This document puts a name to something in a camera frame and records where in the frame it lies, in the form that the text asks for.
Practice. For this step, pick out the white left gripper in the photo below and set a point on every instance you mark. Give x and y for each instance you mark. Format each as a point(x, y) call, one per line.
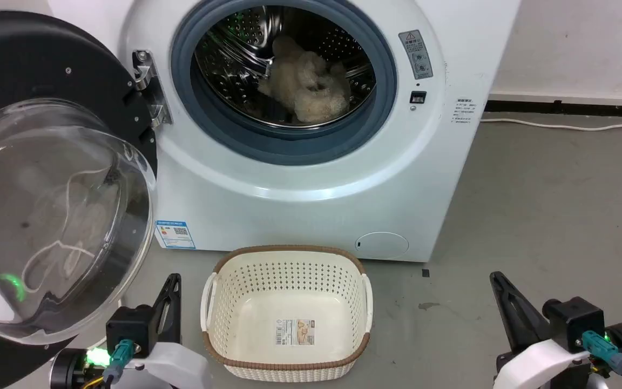
point(176, 364)

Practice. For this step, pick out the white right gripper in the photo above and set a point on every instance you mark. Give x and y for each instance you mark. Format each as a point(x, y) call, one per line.
point(538, 364)

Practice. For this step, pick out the black washer door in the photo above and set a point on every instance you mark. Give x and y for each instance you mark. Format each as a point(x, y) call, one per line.
point(52, 216)

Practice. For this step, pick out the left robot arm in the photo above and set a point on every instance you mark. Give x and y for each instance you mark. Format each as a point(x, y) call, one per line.
point(68, 370)

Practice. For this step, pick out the white front-load washing machine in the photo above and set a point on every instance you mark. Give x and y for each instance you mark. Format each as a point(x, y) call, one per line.
point(311, 216)

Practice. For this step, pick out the metal door hinge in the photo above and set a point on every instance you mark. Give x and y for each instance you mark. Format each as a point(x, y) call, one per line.
point(149, 86)

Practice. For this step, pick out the black door latch socket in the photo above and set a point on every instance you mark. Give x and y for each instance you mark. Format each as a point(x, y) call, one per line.
point(417, 97)

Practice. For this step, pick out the blue energy label sticker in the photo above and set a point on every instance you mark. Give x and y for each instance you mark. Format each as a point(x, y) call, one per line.
point(175, 234)

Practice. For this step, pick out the cream laundry basket, brown rim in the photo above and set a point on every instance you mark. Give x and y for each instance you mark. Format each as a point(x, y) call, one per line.
point(289, 308)

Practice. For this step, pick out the paper label with product picture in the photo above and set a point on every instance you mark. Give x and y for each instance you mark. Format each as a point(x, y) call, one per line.
point(295, 332)

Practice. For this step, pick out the round white filter cover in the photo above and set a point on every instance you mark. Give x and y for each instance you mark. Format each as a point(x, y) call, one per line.
point(382, 245)

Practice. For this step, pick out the small printed text sticker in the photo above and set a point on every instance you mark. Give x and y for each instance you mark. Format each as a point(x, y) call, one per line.
point(464, 111)

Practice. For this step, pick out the black baseboard strip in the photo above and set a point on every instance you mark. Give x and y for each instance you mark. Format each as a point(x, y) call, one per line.
point(570, 107)

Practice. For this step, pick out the beige fluffy garment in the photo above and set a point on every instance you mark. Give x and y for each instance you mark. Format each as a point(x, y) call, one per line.
point(308, 81)

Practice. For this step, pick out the perforated steel washer drum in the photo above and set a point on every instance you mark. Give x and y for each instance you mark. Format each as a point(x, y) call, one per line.
point(235, 48)

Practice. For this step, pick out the grey warning sticker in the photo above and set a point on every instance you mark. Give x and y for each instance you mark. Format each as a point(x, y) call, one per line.
point(416, 54)

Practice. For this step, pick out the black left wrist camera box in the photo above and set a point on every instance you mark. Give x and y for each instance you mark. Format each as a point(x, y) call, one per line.
point(130, 329)

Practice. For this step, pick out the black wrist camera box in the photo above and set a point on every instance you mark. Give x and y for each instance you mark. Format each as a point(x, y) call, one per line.
point(573, 321)
point(130, 329)

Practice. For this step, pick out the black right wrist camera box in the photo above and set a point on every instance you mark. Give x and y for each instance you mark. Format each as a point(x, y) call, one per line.
point(573, 321)

